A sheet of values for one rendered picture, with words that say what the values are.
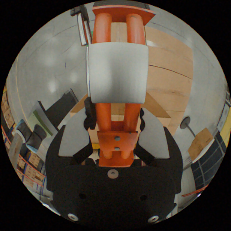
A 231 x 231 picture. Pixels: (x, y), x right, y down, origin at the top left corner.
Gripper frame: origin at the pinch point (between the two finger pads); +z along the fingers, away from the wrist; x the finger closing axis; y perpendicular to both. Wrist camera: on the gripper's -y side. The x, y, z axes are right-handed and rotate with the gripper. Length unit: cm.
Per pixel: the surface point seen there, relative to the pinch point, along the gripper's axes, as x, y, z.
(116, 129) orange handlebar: 0.3, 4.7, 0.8
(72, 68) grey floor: -65, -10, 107
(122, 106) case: 2.9, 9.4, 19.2
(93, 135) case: -8.6, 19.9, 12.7
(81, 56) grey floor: -49, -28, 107
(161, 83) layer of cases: 38, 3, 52
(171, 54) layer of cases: 46, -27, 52
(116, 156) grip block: 0.5, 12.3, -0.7
